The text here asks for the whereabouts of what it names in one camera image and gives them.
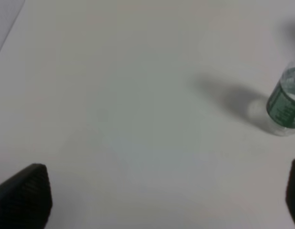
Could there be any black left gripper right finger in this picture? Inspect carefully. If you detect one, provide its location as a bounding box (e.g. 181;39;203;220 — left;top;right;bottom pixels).
285;159;295;224

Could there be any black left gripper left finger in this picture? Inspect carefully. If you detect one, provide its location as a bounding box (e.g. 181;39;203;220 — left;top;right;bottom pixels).
0;164;52;229

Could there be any clear green-label water bottle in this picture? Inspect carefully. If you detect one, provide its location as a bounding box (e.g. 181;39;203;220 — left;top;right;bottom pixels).
266;57;295;136

